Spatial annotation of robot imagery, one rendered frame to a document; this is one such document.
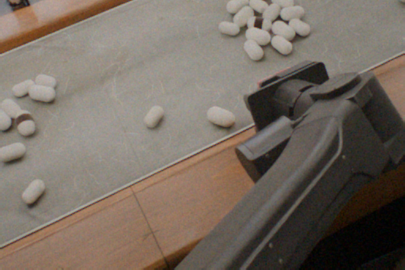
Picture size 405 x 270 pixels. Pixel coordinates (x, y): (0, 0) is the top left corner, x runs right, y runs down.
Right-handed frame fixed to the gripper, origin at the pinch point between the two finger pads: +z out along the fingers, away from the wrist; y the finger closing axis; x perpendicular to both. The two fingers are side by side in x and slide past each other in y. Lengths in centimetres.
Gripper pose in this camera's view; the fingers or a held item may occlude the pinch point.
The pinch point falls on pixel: (263, 92)
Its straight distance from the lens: 75.2
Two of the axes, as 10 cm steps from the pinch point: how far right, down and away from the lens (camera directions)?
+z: -2.7, -1.2, 9.5
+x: 3.6, 9.1, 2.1
